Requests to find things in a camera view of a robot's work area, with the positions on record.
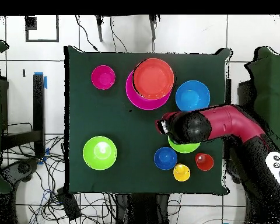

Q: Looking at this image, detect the orange cup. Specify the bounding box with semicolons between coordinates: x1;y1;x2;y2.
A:
194;152;215;172

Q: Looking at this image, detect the small crimson bowl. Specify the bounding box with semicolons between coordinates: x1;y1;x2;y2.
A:
91;65;116;90

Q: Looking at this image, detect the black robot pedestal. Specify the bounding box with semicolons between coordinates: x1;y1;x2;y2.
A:
115;192;171;224

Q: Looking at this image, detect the light blue bowl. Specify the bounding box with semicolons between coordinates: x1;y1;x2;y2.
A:
175;80;211;113

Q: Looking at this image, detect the orange bowl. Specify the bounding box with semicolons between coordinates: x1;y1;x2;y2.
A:
132;58;175;101

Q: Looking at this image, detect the green bowl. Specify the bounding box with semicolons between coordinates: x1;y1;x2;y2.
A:
167;135;201;154
82;135;118;171

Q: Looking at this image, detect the grey square frame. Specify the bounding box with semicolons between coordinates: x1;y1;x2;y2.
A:
24;15;60;43

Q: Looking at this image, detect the dark green tablecloth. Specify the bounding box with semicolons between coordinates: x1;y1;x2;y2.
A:
64;45;233;195

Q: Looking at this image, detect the black stand leg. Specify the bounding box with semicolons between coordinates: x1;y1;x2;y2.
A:
148;15;158;40
94;15;104;43

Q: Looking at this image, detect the tangle of cables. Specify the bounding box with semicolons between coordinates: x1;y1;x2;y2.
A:
2;122;115;224

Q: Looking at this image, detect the dark blue bowl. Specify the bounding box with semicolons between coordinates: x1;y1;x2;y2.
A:
153;146;179;171

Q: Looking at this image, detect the yellow cup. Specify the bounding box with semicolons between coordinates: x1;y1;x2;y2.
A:
173;163;191;182

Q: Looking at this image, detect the black power strip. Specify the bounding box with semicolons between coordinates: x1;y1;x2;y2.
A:
56;187;82;221

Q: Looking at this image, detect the black metal stand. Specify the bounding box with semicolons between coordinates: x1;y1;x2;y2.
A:
1;73;46;158
237;79;254;107

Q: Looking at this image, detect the large pink bowl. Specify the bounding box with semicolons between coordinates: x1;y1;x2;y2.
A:
125;69;173;111

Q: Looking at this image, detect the black cable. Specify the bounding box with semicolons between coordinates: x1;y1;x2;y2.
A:
75;15;100;53

